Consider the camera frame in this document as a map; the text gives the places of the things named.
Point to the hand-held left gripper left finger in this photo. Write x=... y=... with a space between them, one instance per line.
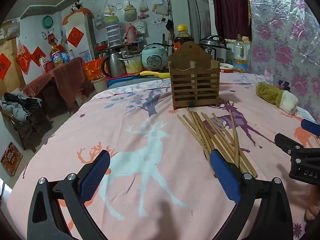
x=96 y=172

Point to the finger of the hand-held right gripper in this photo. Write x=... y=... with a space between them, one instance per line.
x=311 y=128
x=287 y=143

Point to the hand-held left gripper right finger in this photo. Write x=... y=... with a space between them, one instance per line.
x=223 y=175

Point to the bunch of wooden chopsticks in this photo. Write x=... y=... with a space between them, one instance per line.
x=200 y=130

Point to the wooden chopstick holder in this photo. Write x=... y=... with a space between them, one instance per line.
x=193 y=55

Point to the person's right hand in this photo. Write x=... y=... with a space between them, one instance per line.
x=313 y=205

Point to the pink deer print bedsheet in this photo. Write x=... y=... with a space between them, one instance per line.
x=100 y=120

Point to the olive and cream plush sock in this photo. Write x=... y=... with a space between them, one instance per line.
x=270 y=93

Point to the rattan chair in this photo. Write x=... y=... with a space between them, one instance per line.
x=32 y=132

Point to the cardboard box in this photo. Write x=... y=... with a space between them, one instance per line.
x=81 y=97

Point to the red printed box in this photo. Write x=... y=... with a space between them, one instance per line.
x=11 y=158

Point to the white bucket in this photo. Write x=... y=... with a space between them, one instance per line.
x=98 y=85

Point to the red and white bowl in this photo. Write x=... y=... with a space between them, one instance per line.
x=226 y=68

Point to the red cloth covered table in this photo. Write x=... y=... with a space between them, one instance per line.
x=65 y=80

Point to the clear cooking oil bottle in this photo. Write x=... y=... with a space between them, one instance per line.
x=240 y=55

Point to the pile of dark clothes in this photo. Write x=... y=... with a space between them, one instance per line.
x=20 y=105

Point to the red gift box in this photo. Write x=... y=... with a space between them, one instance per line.
x=93 y=70

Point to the steel electric kettle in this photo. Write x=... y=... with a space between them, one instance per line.
x=113 y=65

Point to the cream pot with steel lid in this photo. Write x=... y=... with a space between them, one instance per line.
x=132 y=65

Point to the yellow plastic scoop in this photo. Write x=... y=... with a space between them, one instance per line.
x=155 y=74

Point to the silver electric pressure cooker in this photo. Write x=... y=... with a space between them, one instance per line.
x=215 y=45

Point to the small white bottle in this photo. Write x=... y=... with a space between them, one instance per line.
x=43 y=62

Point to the oil jug with blue label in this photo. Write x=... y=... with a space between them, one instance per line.
x=56 y=56

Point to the wooden door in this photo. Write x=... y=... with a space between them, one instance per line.
x=15 y=80

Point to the red basin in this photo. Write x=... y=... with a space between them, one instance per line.
x=101 y=46

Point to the pale green rice cooker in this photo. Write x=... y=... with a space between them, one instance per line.
x=153 y=57

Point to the red diamond paper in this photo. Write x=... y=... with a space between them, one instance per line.
x=75 y=37
x=4 y=66
x=38 y=56

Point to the red plastic bag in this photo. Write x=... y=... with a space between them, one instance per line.
x=23 y=60

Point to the tiered food container green lid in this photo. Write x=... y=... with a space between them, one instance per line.
x=113 y=32

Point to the white refrigerator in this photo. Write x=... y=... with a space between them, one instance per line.
x=86 y=30

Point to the pink thermos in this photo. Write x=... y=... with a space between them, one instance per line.
x=130 y=33

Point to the soy sauce bottle yellow cap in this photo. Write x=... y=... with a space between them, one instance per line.
x=182 y=36

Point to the dark red curtain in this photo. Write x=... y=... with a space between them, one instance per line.
x=230 y=5

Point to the white tote bag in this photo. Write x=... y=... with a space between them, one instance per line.
x=140 y=27

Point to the green plastic basin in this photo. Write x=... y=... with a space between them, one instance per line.
x=47 y=22

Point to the black pouch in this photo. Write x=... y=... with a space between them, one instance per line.
x=169 y=26

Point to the beige plush hanging bag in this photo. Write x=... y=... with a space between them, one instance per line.
x=130 y=12

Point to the plastic bag with yellow contents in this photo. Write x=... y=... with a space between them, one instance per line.
x=109 y=7

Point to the panda plush toy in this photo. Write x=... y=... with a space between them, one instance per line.
x=75 y=7

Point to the clear plastic bag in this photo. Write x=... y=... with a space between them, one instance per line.
x=143 y=10

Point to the white plastic bag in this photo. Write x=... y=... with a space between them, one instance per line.
x=160 y=6

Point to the floral pink wall covering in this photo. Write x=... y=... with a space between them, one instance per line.
x=282 y=30

